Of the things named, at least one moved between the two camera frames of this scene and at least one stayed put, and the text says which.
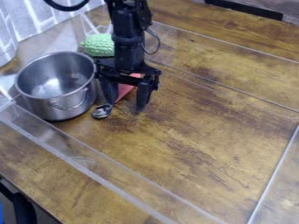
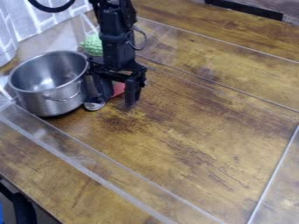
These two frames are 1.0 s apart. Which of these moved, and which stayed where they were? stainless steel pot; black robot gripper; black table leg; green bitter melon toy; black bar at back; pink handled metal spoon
Moved: pink handled metal spoon; black robot gripper; stainless steel pot
Stayed: black bar at back; black table leg; green bitter melon toy
